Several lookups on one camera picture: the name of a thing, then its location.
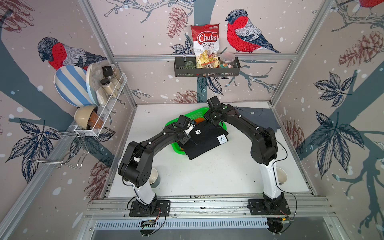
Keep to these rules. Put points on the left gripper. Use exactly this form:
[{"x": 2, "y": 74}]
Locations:
[{"x": 184, "y": 141}]

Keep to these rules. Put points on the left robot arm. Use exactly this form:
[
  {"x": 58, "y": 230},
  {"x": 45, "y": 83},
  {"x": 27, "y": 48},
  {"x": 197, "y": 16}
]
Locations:
[{"x": 137, "y": 162}]

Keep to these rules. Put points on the clear jar with lid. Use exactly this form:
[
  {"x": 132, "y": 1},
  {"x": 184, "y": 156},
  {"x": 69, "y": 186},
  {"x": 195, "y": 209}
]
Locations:
[{"x": 227, "y": 60}]

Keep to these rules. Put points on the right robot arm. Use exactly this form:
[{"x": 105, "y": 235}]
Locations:
[{"x": 263, "y": 150}]

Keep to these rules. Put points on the black wall shelf basket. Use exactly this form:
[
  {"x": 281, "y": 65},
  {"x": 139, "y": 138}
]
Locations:
[{"x": 181, "y": 71}]

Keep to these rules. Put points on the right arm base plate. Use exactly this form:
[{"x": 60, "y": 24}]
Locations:
[{"x": 268, "y": 206}]

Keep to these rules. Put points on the left cream mug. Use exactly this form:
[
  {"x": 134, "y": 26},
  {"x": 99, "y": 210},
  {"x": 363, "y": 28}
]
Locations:
[{"x": 154, "y": 178}]

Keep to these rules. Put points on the grey t-shirt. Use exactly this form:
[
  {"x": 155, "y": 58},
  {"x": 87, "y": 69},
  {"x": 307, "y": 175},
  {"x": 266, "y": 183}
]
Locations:
[{"x": 260, "y": 116}]

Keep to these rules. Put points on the black t-shirt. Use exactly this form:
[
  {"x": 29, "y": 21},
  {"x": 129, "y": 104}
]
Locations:
[{"x": 203, "y": 138}]

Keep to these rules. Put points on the orange t-shirt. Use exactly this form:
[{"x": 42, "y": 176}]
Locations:
[{"x": 199, "y": 120}]

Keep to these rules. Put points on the beige bowl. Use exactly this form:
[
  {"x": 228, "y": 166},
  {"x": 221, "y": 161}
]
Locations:
[{"x": 83, "y": 114}]

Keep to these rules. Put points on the white plate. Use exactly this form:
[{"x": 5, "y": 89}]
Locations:
[{"x": 94, "y": 75}]

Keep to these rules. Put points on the brown packet in rack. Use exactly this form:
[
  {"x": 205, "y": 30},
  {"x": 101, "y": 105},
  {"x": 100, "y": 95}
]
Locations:
[{"x": 95, "y": 121}]

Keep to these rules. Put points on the blue striped plate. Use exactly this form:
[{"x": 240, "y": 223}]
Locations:
[{"x": 70, "y": 83}]

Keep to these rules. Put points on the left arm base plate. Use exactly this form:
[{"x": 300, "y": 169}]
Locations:
[{"x": 158, "y": 208}]

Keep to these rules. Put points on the right lilac mug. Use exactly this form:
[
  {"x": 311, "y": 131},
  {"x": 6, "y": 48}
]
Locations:
[{"x": 282, "y": 176}]

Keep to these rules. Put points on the green glass jar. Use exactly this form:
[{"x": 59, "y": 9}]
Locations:
[{"x": 190, "y": 65}]

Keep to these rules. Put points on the white wire rack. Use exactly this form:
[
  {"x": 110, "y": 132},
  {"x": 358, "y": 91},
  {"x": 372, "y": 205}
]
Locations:
[{"x": 104, "y": 112}]

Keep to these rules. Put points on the Chuba cassava chips bag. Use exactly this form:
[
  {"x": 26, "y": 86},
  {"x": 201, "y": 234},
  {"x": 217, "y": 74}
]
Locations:
[{"x": 206, "y": 46}]

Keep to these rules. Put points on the spice jar black lid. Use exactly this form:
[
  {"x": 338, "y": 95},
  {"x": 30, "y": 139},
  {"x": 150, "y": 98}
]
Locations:
[{"x": 108, "y": 72}]

